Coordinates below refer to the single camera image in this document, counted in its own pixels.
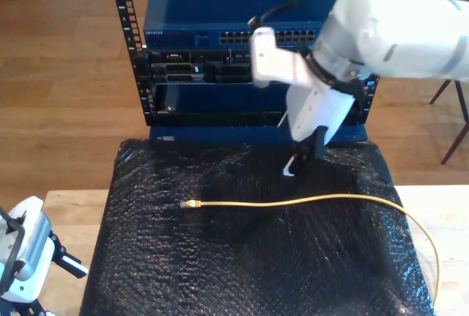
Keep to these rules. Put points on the black rack server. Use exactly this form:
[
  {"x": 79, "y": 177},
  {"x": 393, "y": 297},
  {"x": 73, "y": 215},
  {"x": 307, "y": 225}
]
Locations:
[{"x": 227, "y": 72}]

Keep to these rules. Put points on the black bubble mat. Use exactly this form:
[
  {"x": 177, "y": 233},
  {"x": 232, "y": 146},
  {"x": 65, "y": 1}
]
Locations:
[{"x": 220, "y": 257}]

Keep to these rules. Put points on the black perforated rack post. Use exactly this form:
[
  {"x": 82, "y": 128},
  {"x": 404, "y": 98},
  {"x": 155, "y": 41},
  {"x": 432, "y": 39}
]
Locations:
[
  {"x": 126, "y": 19},
  {"x": 370, "y": 103}
]

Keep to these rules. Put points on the blue rack base plate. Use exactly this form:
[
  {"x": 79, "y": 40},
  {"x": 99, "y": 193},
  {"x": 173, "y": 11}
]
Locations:
[{"x": 220, "y": 134}]

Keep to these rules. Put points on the slant-legged chair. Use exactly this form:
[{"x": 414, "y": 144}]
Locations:
[{"x": 462, "y": 110}]

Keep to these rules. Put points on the blue network switch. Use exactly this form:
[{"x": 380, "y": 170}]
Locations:
[{"x": 220, "y": 0}]

